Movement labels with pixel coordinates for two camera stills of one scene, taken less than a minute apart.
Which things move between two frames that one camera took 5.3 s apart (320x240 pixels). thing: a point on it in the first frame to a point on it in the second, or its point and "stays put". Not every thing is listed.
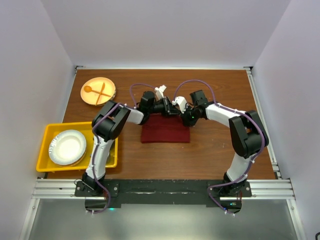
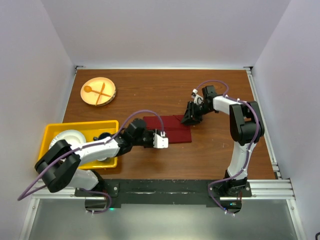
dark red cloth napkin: x=165 y=128 stays put
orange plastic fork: x=103 y=86 stays put
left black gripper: x=168 y=108 to x=151 y=133
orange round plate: x=98 y=91 stays put
